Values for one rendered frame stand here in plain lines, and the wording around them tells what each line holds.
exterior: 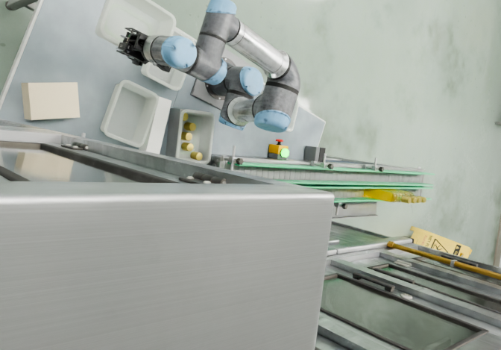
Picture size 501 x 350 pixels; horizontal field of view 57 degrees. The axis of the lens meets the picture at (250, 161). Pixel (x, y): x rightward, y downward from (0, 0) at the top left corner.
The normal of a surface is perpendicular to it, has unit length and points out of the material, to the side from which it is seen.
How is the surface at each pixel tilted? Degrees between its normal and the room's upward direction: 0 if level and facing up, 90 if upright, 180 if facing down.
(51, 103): 0
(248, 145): 0
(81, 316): 0
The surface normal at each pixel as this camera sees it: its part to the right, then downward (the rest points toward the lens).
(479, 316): -0.74, -0.04
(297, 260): 0.66, 0.13
